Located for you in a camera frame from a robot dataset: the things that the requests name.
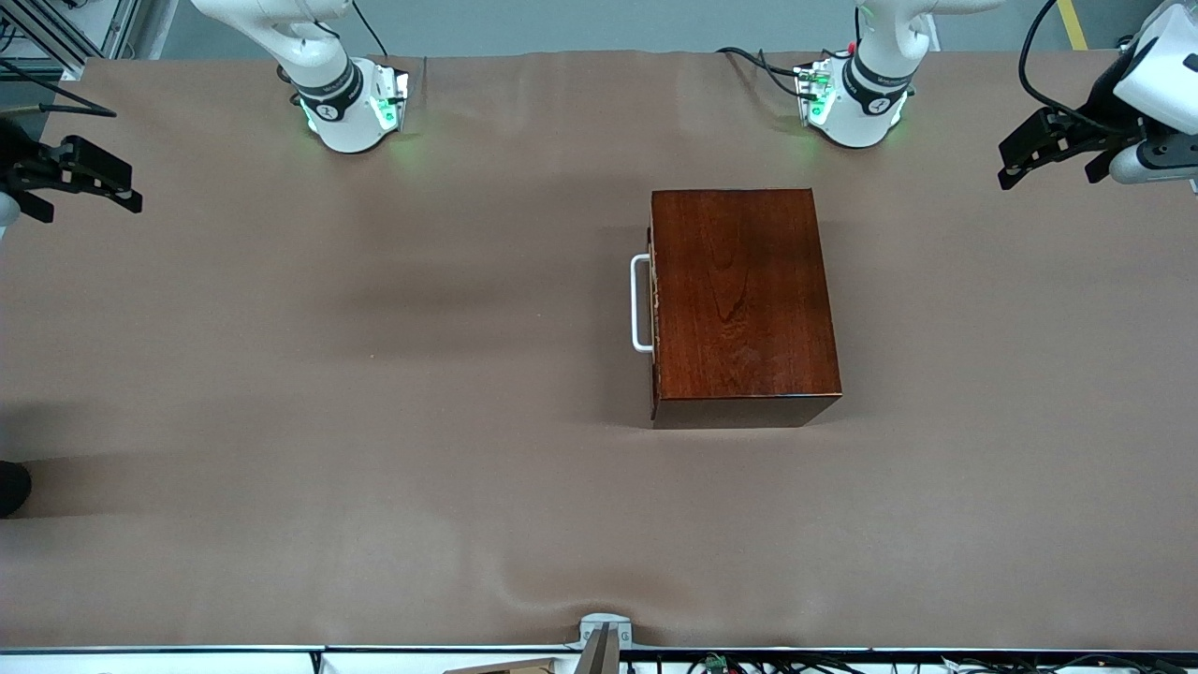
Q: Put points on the dark brown wooden cabinet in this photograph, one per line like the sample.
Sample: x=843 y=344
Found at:
x=744 y=300

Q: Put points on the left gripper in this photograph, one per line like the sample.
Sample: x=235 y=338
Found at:
x=1101 y=113

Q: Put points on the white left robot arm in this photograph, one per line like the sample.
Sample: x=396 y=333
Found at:
x=866 y=117

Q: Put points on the aluminium frame structure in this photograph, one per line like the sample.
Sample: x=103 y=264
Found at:
x=56 y=28

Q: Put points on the black round object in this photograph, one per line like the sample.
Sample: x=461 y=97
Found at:
x=11 y=487

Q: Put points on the grey metal camera bracket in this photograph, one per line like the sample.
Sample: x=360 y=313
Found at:
x=604 y=632

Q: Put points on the aluminium profile post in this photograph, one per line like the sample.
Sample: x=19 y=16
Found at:
x=1128 y=43

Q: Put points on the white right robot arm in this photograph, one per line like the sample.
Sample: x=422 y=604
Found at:
x=342 y=126

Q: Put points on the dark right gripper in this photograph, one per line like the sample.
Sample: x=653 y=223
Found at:
x=17 y=153

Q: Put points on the brown flat board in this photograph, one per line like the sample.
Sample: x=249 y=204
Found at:
x=510 y=666

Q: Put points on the brown table cloth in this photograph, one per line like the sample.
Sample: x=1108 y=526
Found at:
x=374 y=393

